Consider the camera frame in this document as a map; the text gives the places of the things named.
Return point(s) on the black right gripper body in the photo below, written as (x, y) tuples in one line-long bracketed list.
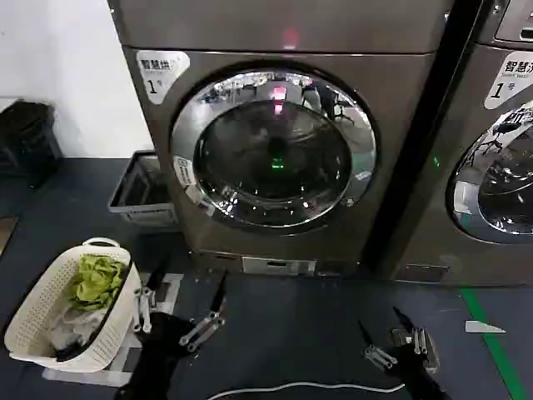
[(420, 379)]

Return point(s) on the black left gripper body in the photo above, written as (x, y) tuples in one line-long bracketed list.
[(164, 337)]

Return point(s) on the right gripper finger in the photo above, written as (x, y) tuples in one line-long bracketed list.
[(380, 355), (418, 338)]

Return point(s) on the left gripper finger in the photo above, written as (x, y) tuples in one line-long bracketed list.
[(204, 329), (145, 306)]

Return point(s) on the green crumpled cloth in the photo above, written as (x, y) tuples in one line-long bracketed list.
[(98, 283)]

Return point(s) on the white pointed floor sticker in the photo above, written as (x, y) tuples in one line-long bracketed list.
[(481, 326)]

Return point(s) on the white and grey clothes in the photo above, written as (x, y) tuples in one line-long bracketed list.
[(75, 327)]

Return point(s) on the green floor tape line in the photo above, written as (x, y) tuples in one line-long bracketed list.
[(491, 346)]

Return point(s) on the white perforated laundry basket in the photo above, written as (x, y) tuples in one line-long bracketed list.
[(37, 316)]

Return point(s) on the grey plastic bin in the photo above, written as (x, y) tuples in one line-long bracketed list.
[(139, 196)]

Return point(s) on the grey dryer with chrome door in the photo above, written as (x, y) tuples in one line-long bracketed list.
[(462, 233)]

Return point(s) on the chrome-ringed round glass door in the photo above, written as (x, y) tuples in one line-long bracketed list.
[(499, 175)]

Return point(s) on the round glass dryer door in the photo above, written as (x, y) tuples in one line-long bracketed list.
[(275, 158)]

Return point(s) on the black plastic crate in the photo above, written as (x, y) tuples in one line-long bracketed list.
[(29, 137)]

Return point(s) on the grey front-load dryer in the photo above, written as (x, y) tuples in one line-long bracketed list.
[(399, 104)]

